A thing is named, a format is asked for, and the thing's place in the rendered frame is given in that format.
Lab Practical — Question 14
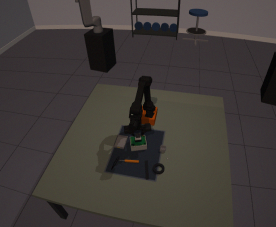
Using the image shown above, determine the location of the green circuit board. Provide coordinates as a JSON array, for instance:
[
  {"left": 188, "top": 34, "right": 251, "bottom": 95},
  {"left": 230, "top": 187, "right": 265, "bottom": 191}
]
[{"left": 130, "top": 136, "right": 147, "bottom": 147}]

